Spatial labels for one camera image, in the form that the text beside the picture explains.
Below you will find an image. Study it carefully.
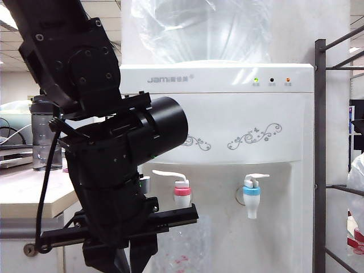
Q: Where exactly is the red-collared hot water tap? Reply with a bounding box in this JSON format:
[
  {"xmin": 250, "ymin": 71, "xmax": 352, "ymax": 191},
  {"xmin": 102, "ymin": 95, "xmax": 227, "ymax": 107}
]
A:
[{"xmin": 152, "ymin": 169, "xmax": 192, "ymax": 208}]

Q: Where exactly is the blue-collared cold water tap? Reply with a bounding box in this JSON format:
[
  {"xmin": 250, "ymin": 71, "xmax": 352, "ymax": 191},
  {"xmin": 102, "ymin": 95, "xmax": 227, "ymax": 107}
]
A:
[{"xmin": 242, "ymin": 173, "xmax": 270, "ymax": 220}]

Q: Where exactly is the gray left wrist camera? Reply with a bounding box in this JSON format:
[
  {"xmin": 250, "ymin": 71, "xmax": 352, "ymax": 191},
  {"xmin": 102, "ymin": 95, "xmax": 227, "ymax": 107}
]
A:
[{"xmin": 139, "ymin": 175, "xmax": 151, "ymax": 193}]

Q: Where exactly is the white desk cabinet with lock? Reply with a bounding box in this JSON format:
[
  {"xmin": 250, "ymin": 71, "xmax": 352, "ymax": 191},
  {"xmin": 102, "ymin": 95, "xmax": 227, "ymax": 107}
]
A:
[{"xmin": 0, "ymin": 216, "xmax": 86, "ymax": 273}]

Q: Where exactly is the white water dispenser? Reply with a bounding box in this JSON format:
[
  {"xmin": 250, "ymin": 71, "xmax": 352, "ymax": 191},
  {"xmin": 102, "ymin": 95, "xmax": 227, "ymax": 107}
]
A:
[{"xmin": 118, "ymin": 64, "xmax": 315, "ymax": 273}]

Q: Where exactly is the clear textured plastic mug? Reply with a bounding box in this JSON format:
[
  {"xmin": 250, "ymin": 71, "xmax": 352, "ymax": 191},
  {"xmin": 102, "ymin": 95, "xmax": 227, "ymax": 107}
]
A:
[{"xmin": 153, "ymin": 216, "xmax": 213, "ymax": 273}]

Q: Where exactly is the silver flat electronic device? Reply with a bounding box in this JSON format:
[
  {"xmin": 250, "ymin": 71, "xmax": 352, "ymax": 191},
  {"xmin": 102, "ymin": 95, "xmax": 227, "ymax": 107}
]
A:
[{"xmin": 0, "ymin": 147, "xmax": 35, "ymax": 170}]

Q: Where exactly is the dark metal shelf rack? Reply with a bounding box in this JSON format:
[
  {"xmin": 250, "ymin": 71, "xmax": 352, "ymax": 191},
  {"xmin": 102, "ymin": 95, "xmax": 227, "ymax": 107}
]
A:
[{"xmin": 314, "ymin": 24, "xmax": 364, "ymax": 273}]

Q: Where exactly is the red packaged item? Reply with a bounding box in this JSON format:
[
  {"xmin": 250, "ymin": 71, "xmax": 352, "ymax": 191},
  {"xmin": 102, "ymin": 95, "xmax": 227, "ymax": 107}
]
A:
[{"xmin": 346, "ymin": 210, "xmax": 364, "ymax": 251}]

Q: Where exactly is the gray bottle with dark lid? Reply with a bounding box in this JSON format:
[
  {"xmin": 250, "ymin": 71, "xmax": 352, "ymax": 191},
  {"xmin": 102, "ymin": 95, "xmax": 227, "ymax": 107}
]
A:
[{"xmin": 30, "ymin": 95, "xmax": 63, "ymax": 171}]

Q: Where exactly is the white plastic bag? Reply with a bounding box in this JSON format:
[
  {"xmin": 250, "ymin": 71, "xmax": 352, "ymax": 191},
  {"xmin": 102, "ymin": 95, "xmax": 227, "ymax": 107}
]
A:
[{"xmin": 346, "ymin": 152, "xmax": 364, "ymax": 248}]

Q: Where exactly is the plastic-wrapped water jug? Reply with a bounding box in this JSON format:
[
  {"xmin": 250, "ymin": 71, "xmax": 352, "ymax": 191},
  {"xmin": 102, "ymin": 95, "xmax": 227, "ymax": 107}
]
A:
[{"xmin": 130, "ymin": 0, "xmax": 272, "ymax": 65}]

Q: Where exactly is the black monitor beside rack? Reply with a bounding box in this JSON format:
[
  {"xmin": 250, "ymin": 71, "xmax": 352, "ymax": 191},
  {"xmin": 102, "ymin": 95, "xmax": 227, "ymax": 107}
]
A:
[{"xmin": 348, "ymin": 99, "xmax": 364, "ymax": 134}]

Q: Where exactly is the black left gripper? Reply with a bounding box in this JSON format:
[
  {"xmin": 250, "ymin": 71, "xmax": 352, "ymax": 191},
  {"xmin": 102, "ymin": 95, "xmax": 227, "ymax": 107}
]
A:
[{"xmin": 35, "ymin": 177, "xmax": 199, "ymax": 273}]

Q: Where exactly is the translucent plastic cover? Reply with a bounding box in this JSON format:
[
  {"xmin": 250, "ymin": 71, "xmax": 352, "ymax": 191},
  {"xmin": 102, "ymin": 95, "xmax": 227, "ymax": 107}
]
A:
[{"xmin": 0, "ymin": 99, "xmax": 32, "ymax": 120}]

